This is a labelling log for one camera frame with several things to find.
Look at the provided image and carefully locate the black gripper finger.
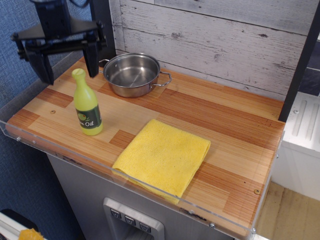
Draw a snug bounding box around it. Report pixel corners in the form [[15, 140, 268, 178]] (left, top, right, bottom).
[[25, 42, 55, 85], [82, 31, 100, 78]]

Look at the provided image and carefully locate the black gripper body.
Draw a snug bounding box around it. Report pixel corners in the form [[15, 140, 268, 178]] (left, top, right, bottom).
[[10, 0, 107, 61]]

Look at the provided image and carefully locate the yellow olive oil bottle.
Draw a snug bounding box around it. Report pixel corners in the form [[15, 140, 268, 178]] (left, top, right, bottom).
[[71, 68, 103, 136]]

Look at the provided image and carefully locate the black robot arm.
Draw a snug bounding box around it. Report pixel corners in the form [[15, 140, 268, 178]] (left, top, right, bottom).
[[10, 0, 107, 85]]

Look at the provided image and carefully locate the silver steel pan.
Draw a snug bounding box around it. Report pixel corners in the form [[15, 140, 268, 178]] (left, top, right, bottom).
[[99, 53, 172, 98]]

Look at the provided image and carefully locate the yellow folded cloth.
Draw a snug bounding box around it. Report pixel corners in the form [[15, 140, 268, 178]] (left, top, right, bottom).
[[112, 119, 211, 205]]

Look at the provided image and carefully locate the grey toy fridge cabinet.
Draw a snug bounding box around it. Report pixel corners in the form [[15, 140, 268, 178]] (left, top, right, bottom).
[[48, 155, 232, 240]]

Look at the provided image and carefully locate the black and yellow object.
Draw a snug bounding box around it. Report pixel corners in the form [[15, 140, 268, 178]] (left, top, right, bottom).
[[0, 209, 46, 240]]

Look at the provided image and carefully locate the silver dispenser button panel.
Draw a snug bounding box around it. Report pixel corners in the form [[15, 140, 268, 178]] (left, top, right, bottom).
[[103, 197, 165, 240]]

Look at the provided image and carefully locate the white toy sink unit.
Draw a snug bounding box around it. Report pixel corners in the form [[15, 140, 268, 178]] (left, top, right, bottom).
[[271, 92, 320, 200]]

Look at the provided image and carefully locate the black vertical post left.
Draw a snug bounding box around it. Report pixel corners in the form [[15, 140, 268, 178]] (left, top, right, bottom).
[[89, 0, 117, 61]]

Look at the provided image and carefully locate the black vertical post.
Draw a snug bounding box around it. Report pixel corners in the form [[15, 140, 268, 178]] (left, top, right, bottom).
[[89, 0, 117, 61], [278, 0, 320, 123]]

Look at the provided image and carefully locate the clear acrylic guard rail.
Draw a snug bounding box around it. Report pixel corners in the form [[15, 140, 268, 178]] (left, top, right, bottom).
[[0, 34, 286, 238]]

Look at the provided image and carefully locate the black vertical post right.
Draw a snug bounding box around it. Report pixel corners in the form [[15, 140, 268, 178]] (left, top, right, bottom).
[[278, 0, 320, 123]]

